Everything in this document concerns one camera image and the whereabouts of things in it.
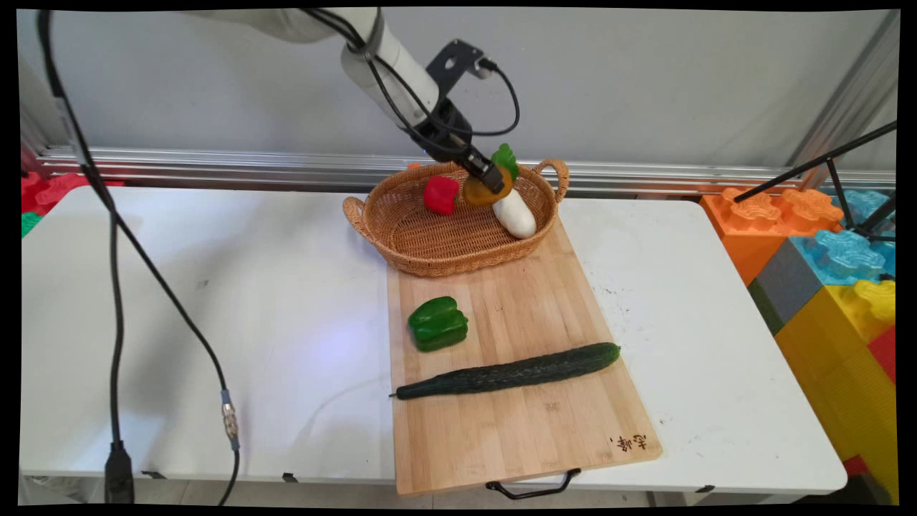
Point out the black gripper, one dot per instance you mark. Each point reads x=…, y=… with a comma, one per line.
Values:
x=448, y=132

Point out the orange-brown potato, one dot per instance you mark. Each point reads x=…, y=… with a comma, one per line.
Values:
x=478, y=196

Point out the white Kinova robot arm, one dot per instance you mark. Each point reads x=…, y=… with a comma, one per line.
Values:
x=394, y=64

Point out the white toy radish green leaves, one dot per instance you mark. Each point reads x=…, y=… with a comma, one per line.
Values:
x=516, y=215

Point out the red toy bell pepper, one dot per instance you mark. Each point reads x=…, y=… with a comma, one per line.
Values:
x=440, y=195

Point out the woven wicker basket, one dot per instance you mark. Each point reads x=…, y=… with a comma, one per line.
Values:
x=444, y=244

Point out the green toy bell pepper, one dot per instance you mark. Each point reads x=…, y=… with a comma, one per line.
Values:
x=438, y=324

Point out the dark green toy cucumber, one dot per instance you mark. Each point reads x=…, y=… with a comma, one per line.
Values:
x=509, y=373

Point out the orange giant building block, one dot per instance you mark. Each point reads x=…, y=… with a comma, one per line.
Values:
x=752, y=229

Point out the grey giant building block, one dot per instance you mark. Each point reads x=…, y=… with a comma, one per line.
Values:
x=788, y=287

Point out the black tripod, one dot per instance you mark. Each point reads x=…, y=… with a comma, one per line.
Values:
x=834, y=172

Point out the blue giant building block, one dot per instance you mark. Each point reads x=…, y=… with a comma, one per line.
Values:
x=845, y=258

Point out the yellow giant building block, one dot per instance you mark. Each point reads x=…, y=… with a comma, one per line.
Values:
x=838, y=380

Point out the red giant building block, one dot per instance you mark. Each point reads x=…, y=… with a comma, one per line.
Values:
x=885, y=352

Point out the green block beside table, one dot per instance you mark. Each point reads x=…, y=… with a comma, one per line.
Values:
x=30, y=223

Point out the wrist camera with black bracket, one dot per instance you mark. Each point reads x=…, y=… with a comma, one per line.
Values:
x=455, y=64

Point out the horizontal aluminium frame rail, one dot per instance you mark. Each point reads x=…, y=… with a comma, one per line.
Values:
x=251, y=166

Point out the slanted aluminium frame post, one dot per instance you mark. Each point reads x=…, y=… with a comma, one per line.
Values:
x=849, y=93

